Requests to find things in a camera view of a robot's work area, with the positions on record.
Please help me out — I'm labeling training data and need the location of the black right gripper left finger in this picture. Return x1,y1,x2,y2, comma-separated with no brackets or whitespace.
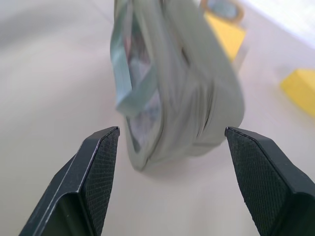
19,126,121,236

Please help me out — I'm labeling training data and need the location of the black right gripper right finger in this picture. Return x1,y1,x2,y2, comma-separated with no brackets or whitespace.
224,126,315,236

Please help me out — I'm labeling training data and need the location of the grey zippered pouch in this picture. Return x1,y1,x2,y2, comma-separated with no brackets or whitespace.
109,0,246,175

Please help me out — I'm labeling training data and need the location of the yellow block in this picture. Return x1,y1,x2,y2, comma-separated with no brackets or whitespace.
280,69,315,116

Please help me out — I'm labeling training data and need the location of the yellow box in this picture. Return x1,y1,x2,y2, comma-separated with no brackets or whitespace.
204,11,250,71

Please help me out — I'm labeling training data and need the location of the yellow tape roll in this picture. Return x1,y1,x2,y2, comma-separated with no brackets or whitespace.
199,0,245,24

